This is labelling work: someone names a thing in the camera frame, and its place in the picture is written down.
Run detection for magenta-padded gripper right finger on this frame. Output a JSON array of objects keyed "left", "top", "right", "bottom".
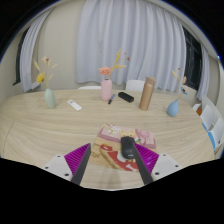
[{"left": 131, "top": 142, "right": 183, "bottom": 186}]

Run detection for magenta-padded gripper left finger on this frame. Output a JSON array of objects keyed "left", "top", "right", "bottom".
[{"left": 42, "top": 143, "right": 92, "bottom": 186}]

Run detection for black computer mouse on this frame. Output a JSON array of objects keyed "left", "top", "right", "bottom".
[{"left": 120, "top": 135, "right": 136, "bottom": 160}]

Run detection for white remote control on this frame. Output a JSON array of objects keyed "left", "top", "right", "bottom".
[{"left": 67, "top": 99, "right": 83, "bottom": 112}]

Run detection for light blue vase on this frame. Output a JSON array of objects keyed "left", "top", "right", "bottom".
[{"left": 166, "top": 98, "right": 180, "bottom": 118}]

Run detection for tan insulated bottle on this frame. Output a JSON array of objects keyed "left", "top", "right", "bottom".
[{"left": 138, "top": 76, "right": 157, "bottom": 112}]

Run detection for pale green vase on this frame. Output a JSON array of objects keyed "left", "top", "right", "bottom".
[{"left": 44, "top": 87, "right": 57, "bottom": 110}]

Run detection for black oblong case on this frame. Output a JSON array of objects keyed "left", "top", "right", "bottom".
[{"left": 117, "top": 91, "right": 135, "bottom": 103}]

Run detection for dark blue pen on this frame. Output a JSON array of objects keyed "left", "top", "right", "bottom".
[{"left": 107, "top": 93, "right": 116, "bottom": 105}]

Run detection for white chair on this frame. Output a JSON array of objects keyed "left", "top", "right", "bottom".
[
  {"left": 199, "top": 104, "right": 218, "bottom": 132},
  {"left": 206, "top": 117, "right": 224, "bottom": 155},
  {"left": 125, "top": 79, "right": 146, "bottom": 93},
  {"left": 77, "top": 85, "right": 102, "bottom": 90}
]

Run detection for pink vase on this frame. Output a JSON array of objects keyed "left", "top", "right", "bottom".
[{"left": 100, "top": 78, "right": 113, "bottom": 102}]

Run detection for beige dried flower stems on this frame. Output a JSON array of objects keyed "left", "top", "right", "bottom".
[{"left": 171, "top": 67, "right": 189, "bottom": 101}]

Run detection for yellow dried flowers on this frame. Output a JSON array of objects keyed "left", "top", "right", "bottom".
[{"left": 33, "top": 55, "right": 58, "bottom": 90}]

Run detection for orange dried flowers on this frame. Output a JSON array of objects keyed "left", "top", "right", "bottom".
[{"left": 98, "top": 49, "right": 131, "bottom": 81}]

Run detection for white curtain strip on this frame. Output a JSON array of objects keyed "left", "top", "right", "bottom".
[{"left": 195, "top": 53, "right": 211, "bottom": 102}]

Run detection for dark window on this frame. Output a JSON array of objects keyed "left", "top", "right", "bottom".
[
  {"left": 182, "top": 27, "right": 203, "bottom": 91},
  {"left": 12, "top": 28, "right": 29, "bottom": 86}
]

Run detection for narrow white curtain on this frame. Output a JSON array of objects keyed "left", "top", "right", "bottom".
[{"left": 19, "top": 8, "right": 54, "bottom": 93}]

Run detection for wide white curtain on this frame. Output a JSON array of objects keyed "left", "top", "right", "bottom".
[{"left": 74, "top": 0, "right": 187, "bottom": 93}]

